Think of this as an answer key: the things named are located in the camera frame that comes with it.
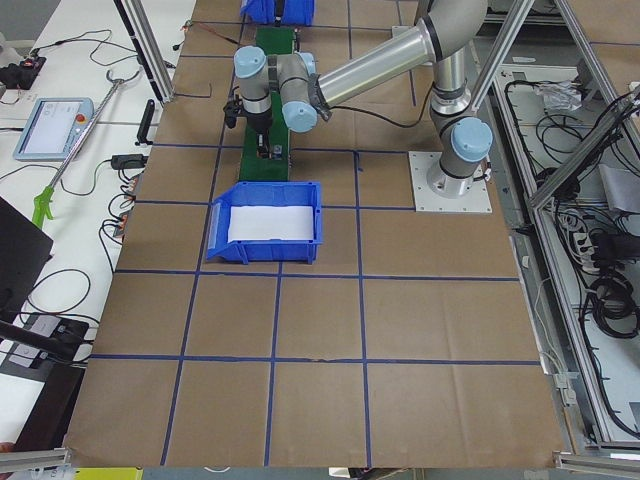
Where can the blue bin robot right side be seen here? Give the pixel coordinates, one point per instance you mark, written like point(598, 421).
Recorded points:
point(279, 12)

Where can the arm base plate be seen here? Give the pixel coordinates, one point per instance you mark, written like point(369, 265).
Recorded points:
point(435, 192)

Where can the aluminium frame post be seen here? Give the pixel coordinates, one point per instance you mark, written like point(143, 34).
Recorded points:
point(139, 30)

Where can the teach pendant tablet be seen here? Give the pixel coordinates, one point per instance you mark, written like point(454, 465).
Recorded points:
point(54, 126)

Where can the green conveyor belt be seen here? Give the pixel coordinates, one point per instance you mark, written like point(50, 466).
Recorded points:
point(272, 40)

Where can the blue bin robot left side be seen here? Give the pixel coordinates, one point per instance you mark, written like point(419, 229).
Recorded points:
point(288, 193)

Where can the green handled reacher grabber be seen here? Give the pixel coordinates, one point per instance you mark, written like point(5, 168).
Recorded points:
point(43, 200)

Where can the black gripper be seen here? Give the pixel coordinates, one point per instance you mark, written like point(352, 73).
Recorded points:
point(258, 122)

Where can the black laptop corner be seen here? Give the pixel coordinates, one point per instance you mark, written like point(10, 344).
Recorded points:
point(25, 249)

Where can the blue bin robot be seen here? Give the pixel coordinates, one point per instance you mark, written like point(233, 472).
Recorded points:
point(288, 193)
point(279, 12)

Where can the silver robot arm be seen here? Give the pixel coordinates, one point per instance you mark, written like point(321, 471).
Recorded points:
point(282, 93)

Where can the red push button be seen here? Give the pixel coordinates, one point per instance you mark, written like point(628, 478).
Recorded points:
point(270, 153)

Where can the black power brick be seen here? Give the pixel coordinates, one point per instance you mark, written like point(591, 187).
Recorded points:
point(128, 161)

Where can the white foam pad left bin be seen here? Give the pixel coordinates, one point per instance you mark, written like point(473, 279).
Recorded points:
point(264, 223)

